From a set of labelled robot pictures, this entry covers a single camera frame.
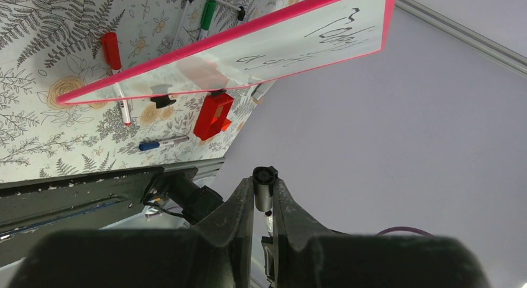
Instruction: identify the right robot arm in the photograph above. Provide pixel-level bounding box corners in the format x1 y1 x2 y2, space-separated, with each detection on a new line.
140 168 224 225

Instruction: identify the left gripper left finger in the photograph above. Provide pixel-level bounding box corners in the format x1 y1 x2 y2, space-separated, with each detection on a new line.
9 178 254 287

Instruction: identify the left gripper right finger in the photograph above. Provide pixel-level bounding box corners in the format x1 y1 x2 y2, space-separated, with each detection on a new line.
273 180 490 287

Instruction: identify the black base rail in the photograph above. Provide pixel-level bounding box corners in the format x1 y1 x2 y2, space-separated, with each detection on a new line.
1 158 224 266

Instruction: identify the pink framed whiteboard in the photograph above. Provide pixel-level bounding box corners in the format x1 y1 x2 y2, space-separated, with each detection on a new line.
57 0 396 105

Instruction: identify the floral patterned mat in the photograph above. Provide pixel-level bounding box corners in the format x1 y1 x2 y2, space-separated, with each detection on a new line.
1 0 302 184

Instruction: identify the green cap marker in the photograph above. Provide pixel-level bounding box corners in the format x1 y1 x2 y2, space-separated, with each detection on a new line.
198 0 217 40

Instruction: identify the blue cap marker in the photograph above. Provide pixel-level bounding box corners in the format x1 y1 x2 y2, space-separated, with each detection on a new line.
138 136 189 151

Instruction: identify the black cap marker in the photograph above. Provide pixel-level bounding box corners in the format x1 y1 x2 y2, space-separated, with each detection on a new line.
252 166 278 255

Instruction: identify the silver microphone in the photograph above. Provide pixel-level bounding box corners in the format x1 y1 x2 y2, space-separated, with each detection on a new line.
251 81 275 104

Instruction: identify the red cap marker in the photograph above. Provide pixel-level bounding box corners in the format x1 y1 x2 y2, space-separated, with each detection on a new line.
101 32 132 127

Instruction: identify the red plastic box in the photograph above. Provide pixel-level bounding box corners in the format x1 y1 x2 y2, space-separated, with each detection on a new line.
193 91 234 141

